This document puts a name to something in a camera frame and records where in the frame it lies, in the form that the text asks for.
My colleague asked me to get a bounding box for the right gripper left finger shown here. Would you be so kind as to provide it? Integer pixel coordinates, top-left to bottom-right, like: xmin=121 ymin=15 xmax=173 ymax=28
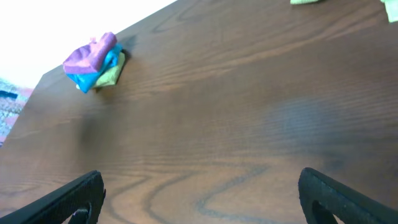
xmin=1 ymin=170 xmax=106 ymax=224

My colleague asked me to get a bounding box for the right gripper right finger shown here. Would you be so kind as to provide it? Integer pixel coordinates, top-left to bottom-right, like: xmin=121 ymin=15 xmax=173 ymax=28
xmin=298 ymin=167 xmax=397 ymax=224

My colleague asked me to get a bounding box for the purple microfiber cloth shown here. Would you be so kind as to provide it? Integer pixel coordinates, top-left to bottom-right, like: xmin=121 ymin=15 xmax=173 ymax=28
xmin=63 ymin=32 xmax=117 ymax=74

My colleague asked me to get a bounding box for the green folded cloth under blue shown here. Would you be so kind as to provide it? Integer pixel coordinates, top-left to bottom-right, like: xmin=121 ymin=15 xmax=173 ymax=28
xmin=93 ymin=52 xmax=126 ymax=88

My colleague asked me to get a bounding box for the green crumpled cloth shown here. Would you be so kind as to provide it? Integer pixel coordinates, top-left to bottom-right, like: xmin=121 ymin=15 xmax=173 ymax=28
xmin=290 ymin=0 xmax=397 ymax=23

